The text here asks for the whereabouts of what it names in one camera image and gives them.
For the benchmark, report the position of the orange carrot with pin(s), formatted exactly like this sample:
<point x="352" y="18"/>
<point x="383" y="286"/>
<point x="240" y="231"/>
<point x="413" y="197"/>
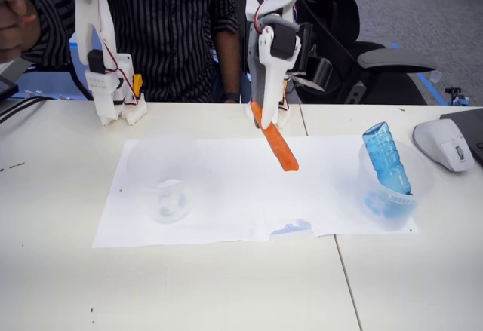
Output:
<point x="281" y="146"/>

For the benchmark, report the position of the white leader arm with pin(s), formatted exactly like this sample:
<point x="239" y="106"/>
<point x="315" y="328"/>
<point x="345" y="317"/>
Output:
<point x="92" y="14"/>

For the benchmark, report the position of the right forearm in striped sleeve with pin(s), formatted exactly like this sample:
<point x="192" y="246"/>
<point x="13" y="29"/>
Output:
<point x="53" y="25"/>

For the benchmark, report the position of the person's bare left forearm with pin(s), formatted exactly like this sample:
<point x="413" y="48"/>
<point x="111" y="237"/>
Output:
<point x="228" y="63"/>

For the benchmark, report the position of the blue plastic bottle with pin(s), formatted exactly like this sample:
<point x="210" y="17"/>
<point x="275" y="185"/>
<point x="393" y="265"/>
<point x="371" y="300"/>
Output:
<point x="385" y="157"/>

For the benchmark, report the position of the person's right hand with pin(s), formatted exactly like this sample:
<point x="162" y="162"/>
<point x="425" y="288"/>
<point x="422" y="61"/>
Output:
<point x="15" y="25"/>

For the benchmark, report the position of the black wristwatch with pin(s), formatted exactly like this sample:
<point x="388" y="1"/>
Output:
<point x="231" y="95"/>

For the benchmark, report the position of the black webcam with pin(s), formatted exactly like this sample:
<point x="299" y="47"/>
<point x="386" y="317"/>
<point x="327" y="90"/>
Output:
<point x="320" y="71"/>

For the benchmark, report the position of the black office chair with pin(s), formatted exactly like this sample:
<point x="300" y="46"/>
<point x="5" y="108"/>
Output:
<point x="339" y="25"/>

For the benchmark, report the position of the person in striped shirt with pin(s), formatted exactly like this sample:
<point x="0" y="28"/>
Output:
<point x="170" y="25"/>

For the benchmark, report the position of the white paper sheet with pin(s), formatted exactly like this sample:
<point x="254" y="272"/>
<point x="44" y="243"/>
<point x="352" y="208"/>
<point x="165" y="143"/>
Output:
<point x="328" y="187"/>
<point x="226" y="203"/>

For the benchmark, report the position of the clear plastic container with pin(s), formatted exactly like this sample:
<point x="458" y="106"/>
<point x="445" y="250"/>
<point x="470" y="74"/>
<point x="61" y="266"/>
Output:
<point x="396" y="216"/>
<point x="166" y="212"/>

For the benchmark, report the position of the blue floor tape strip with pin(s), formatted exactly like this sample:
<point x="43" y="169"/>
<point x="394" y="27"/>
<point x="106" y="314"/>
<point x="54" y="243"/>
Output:
<point x="430" y="87"/>

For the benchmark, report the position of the small clear plastic cup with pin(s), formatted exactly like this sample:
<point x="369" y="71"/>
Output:
<point x="435" y="77"/>

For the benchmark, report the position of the white vertical computer mouse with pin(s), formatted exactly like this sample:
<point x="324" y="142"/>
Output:
<point x="441" y="142"/>

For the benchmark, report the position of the small blue black device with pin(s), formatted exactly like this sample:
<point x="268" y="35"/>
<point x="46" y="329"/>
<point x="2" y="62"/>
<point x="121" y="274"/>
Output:
<point x="457" y="97"/>

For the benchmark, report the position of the black laptop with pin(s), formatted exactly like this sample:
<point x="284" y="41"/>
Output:
<point x="468" y="123"/>

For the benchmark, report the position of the clear plastic wrapper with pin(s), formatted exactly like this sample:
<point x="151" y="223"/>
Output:
<point x="37" y="94"/>

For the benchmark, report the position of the orange wrist thread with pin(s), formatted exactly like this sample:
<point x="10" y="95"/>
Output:
<point x="29" y="18"/>

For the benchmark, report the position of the black monitor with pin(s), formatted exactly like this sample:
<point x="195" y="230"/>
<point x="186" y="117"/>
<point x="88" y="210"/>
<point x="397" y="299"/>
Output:
<point x="5" y="87"/>

